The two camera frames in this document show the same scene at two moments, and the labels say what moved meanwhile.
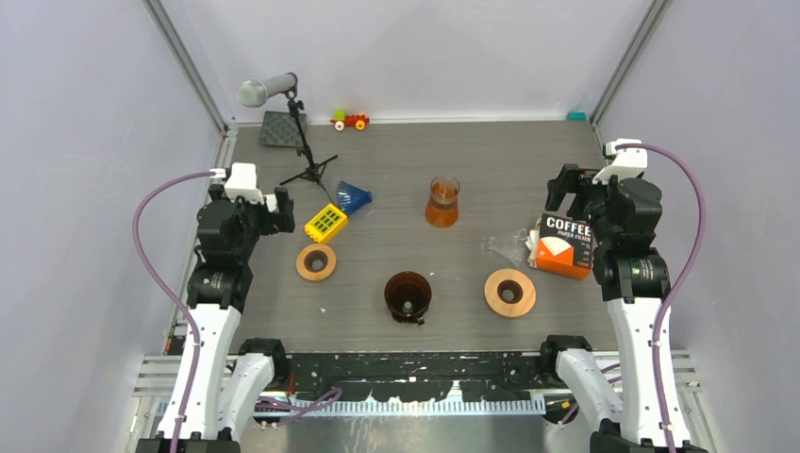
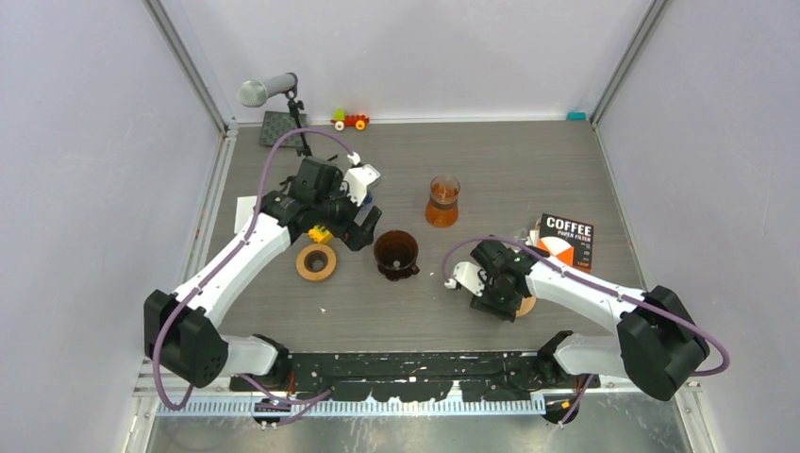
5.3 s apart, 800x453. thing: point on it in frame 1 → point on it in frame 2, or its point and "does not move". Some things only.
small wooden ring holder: [312, 252] does not move
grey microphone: [254, 92] does not move
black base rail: [419, 377] does not move
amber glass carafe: [442, 208] does not move
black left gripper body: [258, 221] → [339, 215]
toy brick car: [342, 120] does not move
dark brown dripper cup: [408, 294] → [396, 253]
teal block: [576, 115] does not move
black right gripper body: [591, 198] → [496, 300]
